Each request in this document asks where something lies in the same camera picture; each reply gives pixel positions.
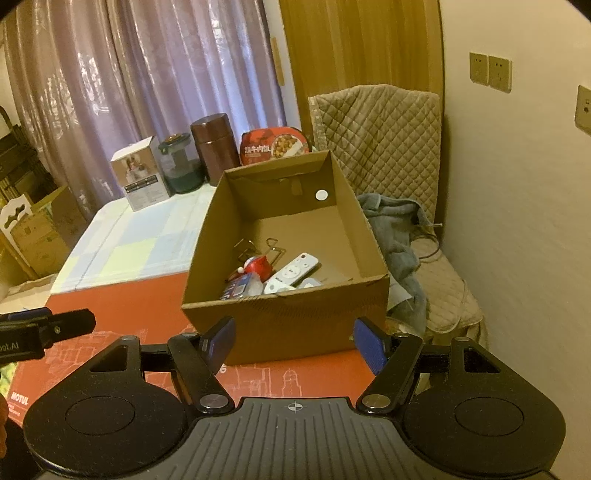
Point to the beige quilted seat cushion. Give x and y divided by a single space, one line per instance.
448 286

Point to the red instant meal package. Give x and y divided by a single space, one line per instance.
272 145

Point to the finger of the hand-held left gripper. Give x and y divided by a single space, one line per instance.
23 316
69 323

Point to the purple sheer curtain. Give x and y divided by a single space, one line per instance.
138 69

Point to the pastel checkered tablecloth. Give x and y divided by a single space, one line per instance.
129 244

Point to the red printed cardboard mat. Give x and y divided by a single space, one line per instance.
138 295

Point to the red cartoon figurine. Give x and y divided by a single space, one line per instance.
256 267

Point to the dark folding rack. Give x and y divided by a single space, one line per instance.
18 152

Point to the wooden door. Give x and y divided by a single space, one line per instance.
360 41

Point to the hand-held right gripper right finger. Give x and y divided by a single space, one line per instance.
369 346

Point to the clear toothpick box blue label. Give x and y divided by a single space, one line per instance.
238 288

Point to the white remote control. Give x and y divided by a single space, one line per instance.
295 267

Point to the white product box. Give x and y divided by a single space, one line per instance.
138 180

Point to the beige round-port wall socket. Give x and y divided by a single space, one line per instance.
584 110

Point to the glass jar dark green lid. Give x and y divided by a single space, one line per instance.
182 170

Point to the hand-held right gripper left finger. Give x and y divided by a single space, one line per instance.
220 344

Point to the large flattened cardboard box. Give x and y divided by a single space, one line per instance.
51 226

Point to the brown cardboard box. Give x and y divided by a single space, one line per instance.
286 323

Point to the grey towel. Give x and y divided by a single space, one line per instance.
397 240

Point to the brown cylindrical canister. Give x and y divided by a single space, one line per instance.
214 147

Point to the white carved chair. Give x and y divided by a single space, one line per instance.
14 217

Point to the beige quilted chair cover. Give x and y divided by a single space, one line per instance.
383 134

